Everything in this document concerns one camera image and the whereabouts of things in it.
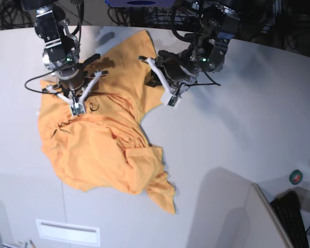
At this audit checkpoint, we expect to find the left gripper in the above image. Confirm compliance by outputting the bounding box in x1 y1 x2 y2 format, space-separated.
139 50 197 106

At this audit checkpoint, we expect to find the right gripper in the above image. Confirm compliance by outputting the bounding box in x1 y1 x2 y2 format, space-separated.
42 66 109 115

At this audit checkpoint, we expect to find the orange yellow t-shirt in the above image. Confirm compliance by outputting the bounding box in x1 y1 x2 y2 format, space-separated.
38 30 175 214

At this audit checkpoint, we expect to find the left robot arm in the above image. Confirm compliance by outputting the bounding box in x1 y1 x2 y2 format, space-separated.
139 1 243 107

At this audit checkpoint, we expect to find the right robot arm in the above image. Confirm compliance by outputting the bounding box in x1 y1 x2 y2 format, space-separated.
21 1 107 116

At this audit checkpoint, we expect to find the white rectangular tray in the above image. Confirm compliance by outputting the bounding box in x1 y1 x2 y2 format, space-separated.
36 219 101 247

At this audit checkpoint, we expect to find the pencil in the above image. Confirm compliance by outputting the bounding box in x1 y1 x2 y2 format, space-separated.
29 240 36 248

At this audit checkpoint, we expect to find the green tape roll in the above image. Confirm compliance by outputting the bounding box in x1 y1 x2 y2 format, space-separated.
289 169 303 185

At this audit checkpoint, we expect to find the black keyboard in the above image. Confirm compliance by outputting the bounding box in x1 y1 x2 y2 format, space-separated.
270 191 309 248

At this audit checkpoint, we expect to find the beige board panel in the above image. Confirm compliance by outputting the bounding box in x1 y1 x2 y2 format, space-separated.
246 184 293 247

